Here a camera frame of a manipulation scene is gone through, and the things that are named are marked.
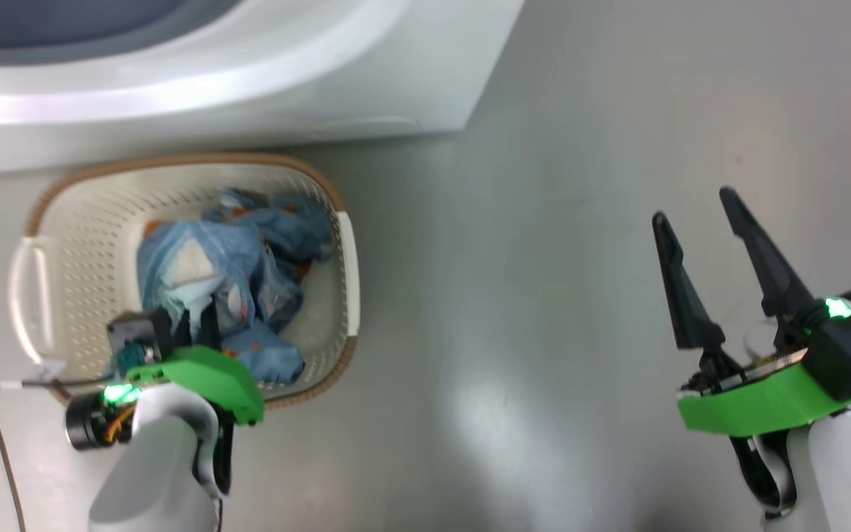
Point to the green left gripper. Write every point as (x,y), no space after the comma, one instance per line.
(211,373)

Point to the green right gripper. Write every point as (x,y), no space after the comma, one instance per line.
(765,406)

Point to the blue cartoon print garment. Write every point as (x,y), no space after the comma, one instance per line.
(285,222)

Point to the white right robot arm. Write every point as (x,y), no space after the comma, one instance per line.
(832,480)

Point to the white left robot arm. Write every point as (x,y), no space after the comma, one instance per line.
(152,473)

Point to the cream basket with brown rim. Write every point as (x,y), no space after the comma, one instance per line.
(86,244)

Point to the white washing machine body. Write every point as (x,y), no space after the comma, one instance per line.
(396,66)

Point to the grey washer door gasket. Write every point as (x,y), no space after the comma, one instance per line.
(63,22)

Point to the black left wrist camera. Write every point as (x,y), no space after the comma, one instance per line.
(137,332)

